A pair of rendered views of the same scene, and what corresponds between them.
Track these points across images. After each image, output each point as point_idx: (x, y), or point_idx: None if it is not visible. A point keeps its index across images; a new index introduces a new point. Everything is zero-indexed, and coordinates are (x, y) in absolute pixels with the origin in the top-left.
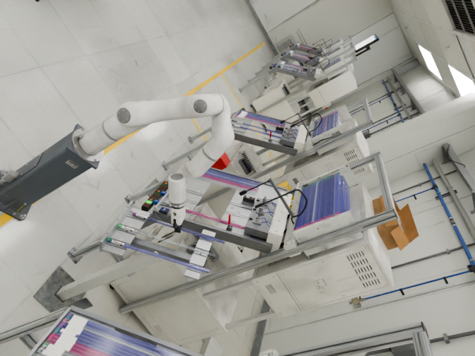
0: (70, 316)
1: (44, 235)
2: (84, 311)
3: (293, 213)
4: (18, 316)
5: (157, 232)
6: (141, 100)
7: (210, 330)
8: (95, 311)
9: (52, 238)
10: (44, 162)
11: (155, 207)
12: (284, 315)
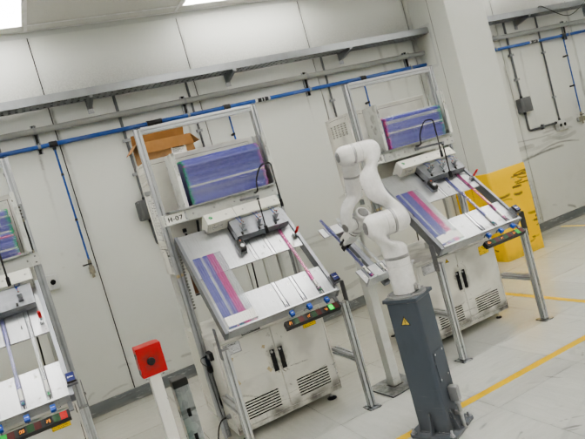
0: (445, 244)
1: (405, 411)
2: (436, 242)
3: (234, 202)
4: None
5: (262, 396)
6: (383, 217)
7: None
8: (360, 383)
9: (396, 411)
10: (438, 330)
11: (336, 288)
12: None
